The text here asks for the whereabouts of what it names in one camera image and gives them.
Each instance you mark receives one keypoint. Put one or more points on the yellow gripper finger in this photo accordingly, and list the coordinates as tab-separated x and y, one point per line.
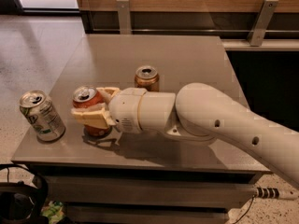
99	118
108	93

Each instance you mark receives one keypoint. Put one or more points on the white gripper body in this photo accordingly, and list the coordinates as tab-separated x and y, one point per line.
125	110

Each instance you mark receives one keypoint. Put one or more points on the red Coca-Cola can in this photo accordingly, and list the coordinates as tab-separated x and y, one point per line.
84	97

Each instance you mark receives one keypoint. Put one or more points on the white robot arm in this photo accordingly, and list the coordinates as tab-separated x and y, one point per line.
198	112

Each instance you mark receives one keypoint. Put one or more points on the orange LaCroix can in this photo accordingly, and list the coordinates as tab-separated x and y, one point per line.
147	77

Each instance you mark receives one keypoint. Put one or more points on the green white 7up can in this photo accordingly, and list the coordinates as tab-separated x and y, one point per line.
39	110

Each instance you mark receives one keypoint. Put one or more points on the upper grey drawer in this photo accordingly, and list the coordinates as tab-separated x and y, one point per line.
147	192

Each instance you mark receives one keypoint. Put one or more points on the grey drawer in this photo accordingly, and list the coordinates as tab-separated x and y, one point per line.
147	192
115	215

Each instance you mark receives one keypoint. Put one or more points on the lower grey drawer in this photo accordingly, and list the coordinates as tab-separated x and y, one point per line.
115	215

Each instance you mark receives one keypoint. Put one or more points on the green patterned bag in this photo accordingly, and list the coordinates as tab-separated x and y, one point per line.
53	211

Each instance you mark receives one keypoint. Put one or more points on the black headphones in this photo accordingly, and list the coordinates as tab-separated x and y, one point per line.
21	203

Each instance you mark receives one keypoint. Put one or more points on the left grey metal bracket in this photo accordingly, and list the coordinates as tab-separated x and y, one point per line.
124	17

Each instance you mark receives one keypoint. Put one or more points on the grey metal bracket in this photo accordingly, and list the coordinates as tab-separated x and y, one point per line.
124	17
258	30

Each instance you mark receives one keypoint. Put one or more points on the right grey metal bracket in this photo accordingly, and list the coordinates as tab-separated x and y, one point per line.
258	30

